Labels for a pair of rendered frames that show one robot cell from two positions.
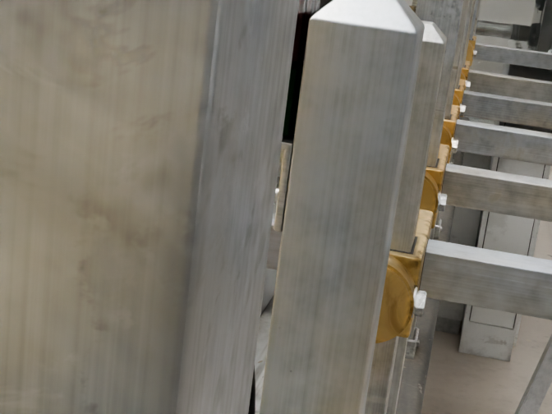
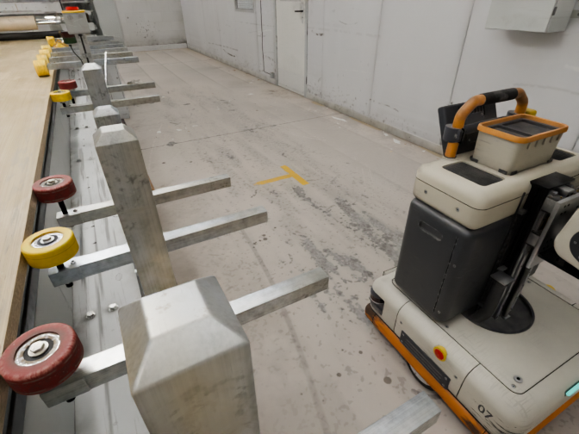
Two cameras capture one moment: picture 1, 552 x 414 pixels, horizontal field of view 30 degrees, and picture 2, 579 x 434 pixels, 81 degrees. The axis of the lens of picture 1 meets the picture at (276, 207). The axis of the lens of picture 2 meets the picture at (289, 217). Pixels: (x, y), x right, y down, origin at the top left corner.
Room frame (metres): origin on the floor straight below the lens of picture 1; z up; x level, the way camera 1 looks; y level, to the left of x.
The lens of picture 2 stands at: (-1.70, 0.34, 1.26)
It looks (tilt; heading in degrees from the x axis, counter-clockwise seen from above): 33 degrees down; 322
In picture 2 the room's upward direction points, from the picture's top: 1 degrees counter-clockwise
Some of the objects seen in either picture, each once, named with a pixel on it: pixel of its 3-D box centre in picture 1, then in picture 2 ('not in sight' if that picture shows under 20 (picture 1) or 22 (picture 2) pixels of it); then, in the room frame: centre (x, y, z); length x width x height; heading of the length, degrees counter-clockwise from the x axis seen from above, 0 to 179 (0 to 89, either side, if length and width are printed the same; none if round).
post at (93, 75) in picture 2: not in sight; (123, 173); (-0.88, 0.19, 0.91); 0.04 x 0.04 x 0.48; 80
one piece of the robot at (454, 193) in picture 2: not in sight; (494, 223); (-1.38, -0.82, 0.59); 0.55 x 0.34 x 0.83; 79
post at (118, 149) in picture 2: not in sight; (168, 313); (-1.38, 0.28, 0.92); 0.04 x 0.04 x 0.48; 80
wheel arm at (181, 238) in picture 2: not in sight; (171, 241); (-1.10, 0.18, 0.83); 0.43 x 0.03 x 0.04; 80
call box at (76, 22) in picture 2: not in sight; (76, 22); (-0.15, 0.07, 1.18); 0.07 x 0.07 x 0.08; 80
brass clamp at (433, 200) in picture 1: (412, 182); not in sight; (0.86, -0.11, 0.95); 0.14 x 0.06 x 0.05; 170
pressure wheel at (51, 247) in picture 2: not in sight; (59, 262); (-1.06, 0.38, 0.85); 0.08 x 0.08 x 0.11
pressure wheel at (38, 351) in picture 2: not in sight; (54, 374); (-1.31, 0.42, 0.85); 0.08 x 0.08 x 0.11
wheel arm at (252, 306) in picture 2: not in sight; (207, 325); (-1.35, 0.23, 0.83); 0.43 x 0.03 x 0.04; 80
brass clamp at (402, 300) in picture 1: (381, 268); not in sight; (0.62, -0.07, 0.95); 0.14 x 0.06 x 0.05; 170
